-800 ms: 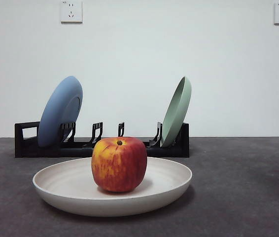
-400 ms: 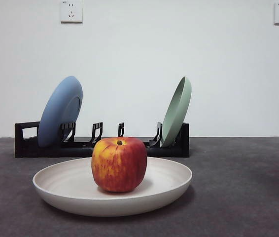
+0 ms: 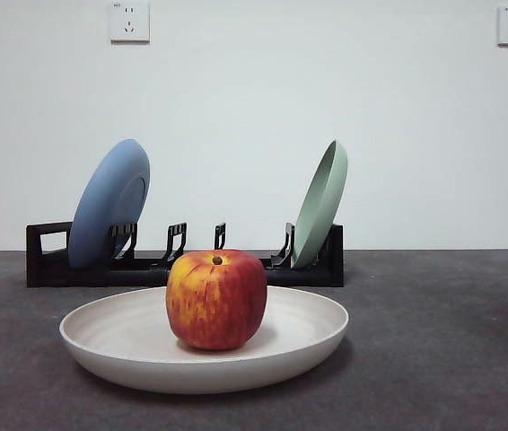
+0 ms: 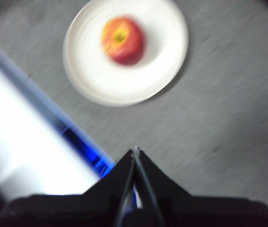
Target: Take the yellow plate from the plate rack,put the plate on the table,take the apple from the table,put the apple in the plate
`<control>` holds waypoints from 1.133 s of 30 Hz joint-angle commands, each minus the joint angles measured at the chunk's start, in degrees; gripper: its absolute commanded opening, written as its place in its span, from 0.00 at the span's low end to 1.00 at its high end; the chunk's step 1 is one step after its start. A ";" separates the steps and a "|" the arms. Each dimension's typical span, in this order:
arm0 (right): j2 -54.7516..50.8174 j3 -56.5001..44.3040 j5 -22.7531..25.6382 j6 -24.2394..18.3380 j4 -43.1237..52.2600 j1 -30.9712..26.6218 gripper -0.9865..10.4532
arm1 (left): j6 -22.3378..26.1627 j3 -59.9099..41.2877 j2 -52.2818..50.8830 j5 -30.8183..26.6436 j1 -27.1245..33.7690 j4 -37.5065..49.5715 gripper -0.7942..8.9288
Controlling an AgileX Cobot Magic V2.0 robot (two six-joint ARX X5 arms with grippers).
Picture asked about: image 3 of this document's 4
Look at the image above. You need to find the red yellow apple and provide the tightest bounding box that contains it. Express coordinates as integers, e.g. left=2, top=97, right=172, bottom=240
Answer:
left=165, top=249, right=268, bottom=351

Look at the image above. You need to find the cream yellow plate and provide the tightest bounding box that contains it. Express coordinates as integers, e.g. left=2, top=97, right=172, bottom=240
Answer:
left=58, top=286, right=350, bottom=395

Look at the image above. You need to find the green plate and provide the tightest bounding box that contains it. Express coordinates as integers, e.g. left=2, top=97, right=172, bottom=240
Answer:
left=290, top=139, right=349, bottom=269

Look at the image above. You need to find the blue plate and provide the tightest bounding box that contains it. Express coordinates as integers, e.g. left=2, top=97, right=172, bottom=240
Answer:
left=67, top=138, right=152, bottom=269

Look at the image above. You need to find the black plate rack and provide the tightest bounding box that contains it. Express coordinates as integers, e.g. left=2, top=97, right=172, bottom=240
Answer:
left=25, top=221, right=345, bottom=288

